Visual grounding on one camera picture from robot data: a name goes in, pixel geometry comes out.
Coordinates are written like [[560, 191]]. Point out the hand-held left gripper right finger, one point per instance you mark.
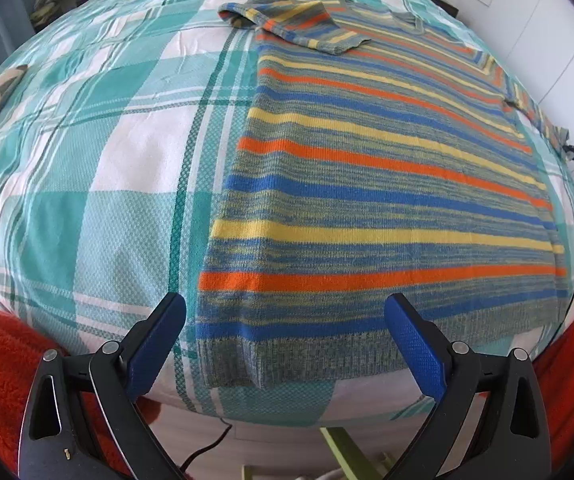
[[414, 345]]

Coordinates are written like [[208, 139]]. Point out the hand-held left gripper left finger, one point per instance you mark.
[[159, 345]]

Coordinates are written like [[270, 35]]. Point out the striped knit sweater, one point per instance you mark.
[[367, 185]]

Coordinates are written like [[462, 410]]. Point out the white wardrobe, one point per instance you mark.
[[527, 15]]

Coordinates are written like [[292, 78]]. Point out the teal plaid bedspread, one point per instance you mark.
[[92, 160]]

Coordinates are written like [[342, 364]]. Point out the dark nightstand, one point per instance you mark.
[[444, 5]]

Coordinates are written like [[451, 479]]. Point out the green wooden frame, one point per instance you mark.
[[347, 452]]

